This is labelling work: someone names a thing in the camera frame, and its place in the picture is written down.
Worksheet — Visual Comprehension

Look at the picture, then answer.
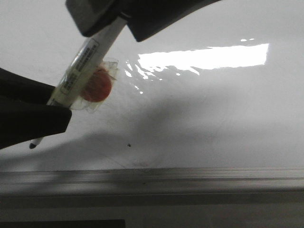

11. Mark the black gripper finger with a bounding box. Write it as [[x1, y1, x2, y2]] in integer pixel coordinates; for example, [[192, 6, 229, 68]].
[[0, 69, 72, 149], [66, 0, 215, 42]]

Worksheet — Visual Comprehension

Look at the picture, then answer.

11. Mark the white whiteboard marker pen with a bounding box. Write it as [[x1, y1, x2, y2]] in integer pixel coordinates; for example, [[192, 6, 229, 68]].
[[28, 14, 128, 150]]

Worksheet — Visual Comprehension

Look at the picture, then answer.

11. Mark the red disc taped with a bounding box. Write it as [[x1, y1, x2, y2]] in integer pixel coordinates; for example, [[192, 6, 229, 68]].
[[71, 58, 118, 113]]

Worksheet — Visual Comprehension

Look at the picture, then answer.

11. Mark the white whiteboard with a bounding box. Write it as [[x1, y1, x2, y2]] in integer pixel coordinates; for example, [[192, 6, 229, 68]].
[[0, 0, 304, 171]]

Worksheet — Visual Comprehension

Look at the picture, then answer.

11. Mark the aluminium whiteboard frame rail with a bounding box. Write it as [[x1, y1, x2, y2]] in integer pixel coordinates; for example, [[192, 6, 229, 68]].
[[0, 168, 304, 209]]

